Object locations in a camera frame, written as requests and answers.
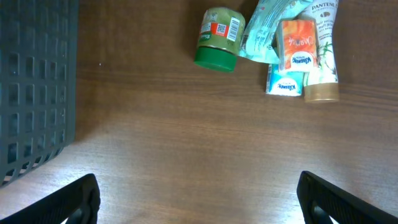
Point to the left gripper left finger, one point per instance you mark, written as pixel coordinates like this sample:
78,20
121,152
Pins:
78,202

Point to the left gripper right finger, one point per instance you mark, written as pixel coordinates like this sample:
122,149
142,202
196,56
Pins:
323,202

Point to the white floral cream tube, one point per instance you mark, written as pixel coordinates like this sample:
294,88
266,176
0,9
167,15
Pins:
321,84

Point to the small teal tissue pack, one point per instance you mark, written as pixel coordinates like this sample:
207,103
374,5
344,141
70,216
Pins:
288,84

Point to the small orange tissue pack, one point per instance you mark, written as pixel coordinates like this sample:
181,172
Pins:
296,45

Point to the mint green wipes pouch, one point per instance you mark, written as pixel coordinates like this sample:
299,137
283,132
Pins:
258,35

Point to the light green item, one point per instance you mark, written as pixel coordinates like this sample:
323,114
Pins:
219,39

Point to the dark grey plastic basket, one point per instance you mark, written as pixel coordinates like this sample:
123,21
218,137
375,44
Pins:
38,83

